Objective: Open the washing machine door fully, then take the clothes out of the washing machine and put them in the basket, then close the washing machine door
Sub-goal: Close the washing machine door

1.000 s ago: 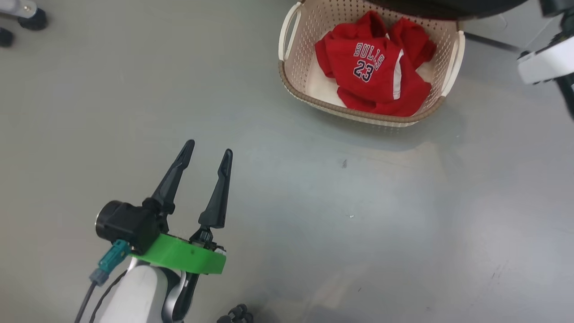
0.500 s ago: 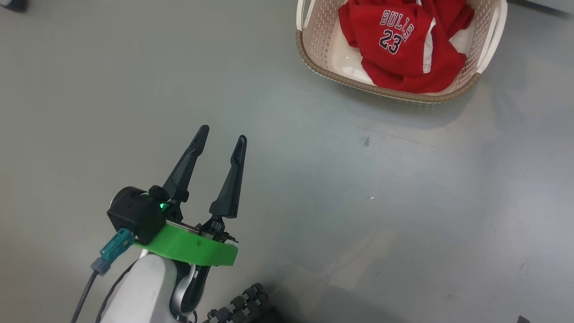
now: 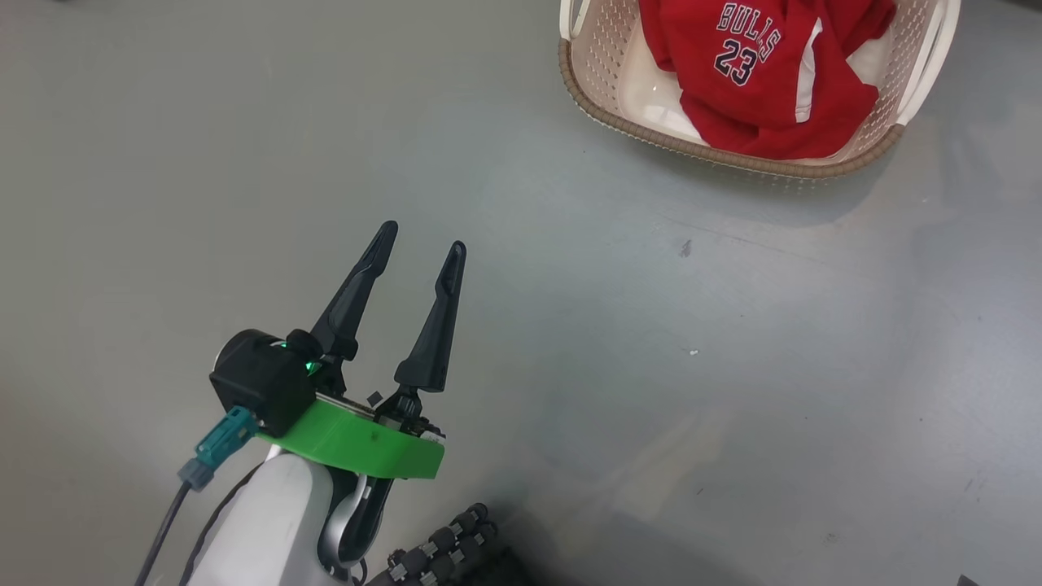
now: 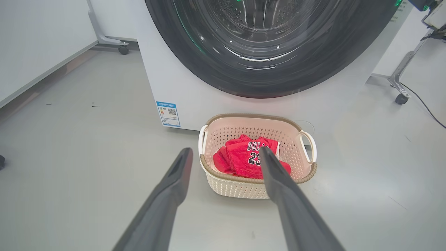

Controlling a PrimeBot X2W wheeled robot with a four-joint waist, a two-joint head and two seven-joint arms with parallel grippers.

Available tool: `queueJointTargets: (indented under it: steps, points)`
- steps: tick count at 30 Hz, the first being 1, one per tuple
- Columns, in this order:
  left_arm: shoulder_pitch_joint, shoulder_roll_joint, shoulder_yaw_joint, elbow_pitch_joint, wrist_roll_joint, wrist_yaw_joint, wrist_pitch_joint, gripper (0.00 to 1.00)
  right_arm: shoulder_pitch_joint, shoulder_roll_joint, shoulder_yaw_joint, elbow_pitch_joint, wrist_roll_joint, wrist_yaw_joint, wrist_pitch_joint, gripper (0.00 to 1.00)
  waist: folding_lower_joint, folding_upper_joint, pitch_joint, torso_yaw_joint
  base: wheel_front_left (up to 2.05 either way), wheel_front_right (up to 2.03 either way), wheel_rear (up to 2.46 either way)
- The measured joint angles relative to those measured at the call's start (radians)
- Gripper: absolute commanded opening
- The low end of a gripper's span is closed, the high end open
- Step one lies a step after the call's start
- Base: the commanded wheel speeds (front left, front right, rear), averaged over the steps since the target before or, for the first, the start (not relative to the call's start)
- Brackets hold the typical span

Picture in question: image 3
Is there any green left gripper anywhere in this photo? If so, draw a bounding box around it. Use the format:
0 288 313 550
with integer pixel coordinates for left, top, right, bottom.
256 220 468 481

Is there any left arm cable teal connector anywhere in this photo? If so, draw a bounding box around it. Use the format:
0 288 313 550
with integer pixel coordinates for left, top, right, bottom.
134 405 261 586

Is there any cream perforated laundry basket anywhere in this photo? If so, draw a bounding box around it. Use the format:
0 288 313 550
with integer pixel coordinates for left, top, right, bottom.
558 0 963 180

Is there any red Bulls 23 jersey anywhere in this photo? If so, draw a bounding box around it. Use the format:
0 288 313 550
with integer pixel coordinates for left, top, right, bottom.
637 0 898 161

